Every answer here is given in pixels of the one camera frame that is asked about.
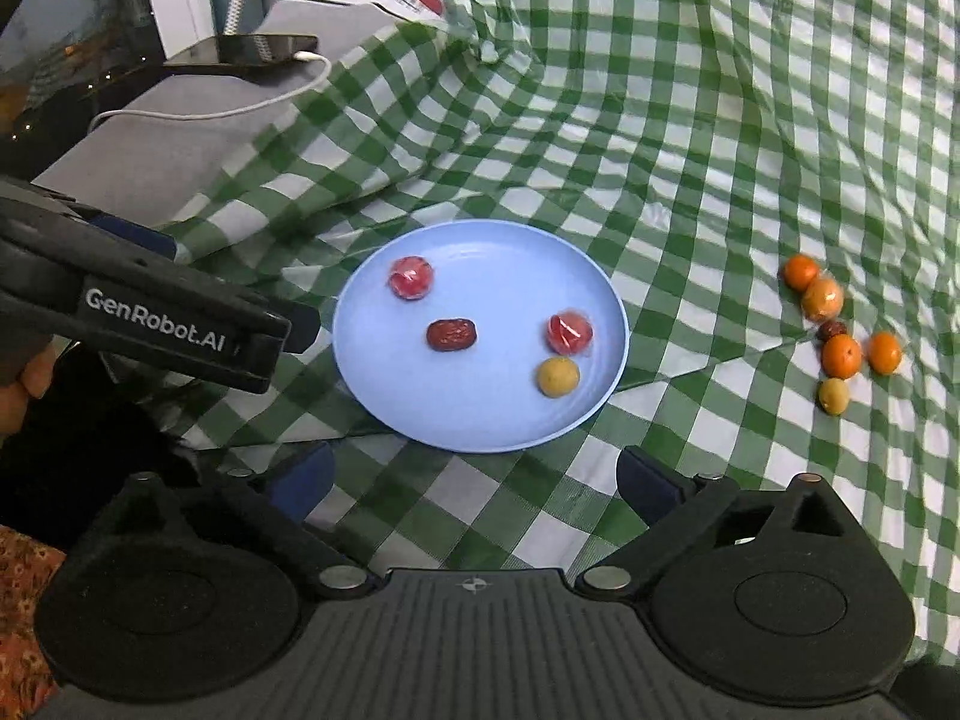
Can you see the green white checkered cloth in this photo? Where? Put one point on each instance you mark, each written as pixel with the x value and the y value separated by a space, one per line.
pixel 690 147

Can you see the red fruit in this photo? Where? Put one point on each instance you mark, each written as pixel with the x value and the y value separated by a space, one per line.
pixel 568 333
pixel 411 278

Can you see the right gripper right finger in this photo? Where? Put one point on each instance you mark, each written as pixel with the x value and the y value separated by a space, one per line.
pixel 686 515

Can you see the small orange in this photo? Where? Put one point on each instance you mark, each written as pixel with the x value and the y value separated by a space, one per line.
pixel 799 272
pixel 884 353
pixel 841 356

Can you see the person's left hand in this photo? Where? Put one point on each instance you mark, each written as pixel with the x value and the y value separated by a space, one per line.
pixel 32 384

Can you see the grey sofa armrest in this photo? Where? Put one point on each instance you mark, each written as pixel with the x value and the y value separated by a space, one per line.
pixel 146 170

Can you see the light blue plate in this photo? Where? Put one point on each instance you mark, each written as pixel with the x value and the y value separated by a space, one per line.
pixel 508 279

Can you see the red jujube on plate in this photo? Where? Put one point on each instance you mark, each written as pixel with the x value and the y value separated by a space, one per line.
pixel 449 335

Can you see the black smartphone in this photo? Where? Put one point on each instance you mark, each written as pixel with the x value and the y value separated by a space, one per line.
pixel 241 54

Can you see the dark red jujube on cloth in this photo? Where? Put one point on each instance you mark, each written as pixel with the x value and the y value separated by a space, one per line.
pixel 831 329

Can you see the yellow-green fruit on cloth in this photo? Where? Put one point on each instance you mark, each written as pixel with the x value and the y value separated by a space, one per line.
pixel 833 396

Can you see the yellow-green round fruit on plate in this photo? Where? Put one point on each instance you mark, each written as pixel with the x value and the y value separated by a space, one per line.
pixel 557 377

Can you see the orange fruit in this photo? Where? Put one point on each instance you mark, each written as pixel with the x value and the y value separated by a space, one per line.
pixel 822 300

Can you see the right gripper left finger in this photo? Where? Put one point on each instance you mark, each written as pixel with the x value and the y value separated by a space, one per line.
pixel 264 515

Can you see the dark glass cabinet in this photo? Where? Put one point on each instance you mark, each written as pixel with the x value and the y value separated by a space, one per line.
pixel 64 61

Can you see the small orange top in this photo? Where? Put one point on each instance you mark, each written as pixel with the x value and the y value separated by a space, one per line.
pixel 799 272

